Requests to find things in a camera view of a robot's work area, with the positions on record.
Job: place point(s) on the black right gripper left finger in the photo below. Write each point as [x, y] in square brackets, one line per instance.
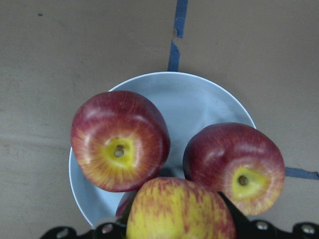
[106, 230]

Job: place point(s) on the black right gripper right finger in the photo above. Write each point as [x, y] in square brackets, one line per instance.
[261, 229]

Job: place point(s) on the yellow-red apple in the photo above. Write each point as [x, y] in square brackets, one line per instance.
[174, 208]

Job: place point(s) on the red apple on plate front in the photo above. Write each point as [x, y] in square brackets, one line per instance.
[125, 202]

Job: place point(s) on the red apple on plate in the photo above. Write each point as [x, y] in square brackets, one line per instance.
[125, 202]
[120, 140]
[239, 161]

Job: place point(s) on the red apple on plate right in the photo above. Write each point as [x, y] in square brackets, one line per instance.
[239, 161]

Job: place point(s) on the red apple on plate left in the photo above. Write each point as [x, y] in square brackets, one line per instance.
[120, 140]

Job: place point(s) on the light blue plate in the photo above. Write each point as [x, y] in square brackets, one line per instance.
[188, 103]

